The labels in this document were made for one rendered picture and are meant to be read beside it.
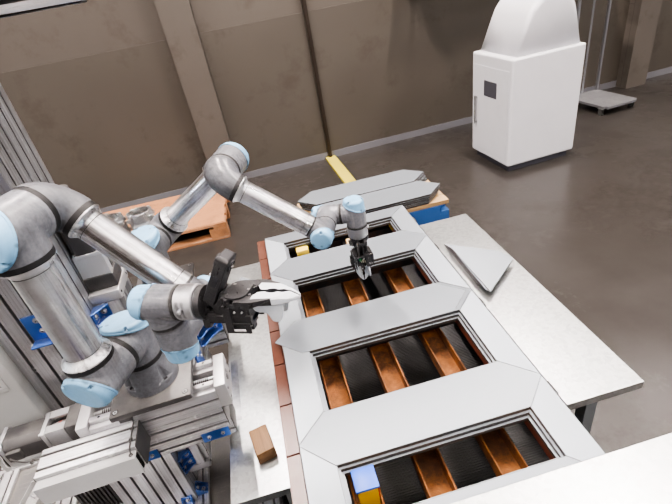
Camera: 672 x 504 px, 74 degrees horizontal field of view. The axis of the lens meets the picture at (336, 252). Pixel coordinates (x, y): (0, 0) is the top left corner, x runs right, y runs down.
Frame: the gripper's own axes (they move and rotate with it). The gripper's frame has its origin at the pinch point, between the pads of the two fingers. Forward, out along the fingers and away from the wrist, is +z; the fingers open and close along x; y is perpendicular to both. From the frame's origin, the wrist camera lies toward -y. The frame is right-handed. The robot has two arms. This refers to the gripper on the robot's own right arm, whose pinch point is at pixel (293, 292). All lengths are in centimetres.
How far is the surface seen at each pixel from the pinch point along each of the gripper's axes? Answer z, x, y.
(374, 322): 2, -65, 52
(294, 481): -13, -6, 63
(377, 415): 8, -26, 57
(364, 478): 7, -5, 57
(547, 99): 122, -388, 29
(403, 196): 7, -165, 38
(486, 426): 38, -26, 59
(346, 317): -9, -68, 52
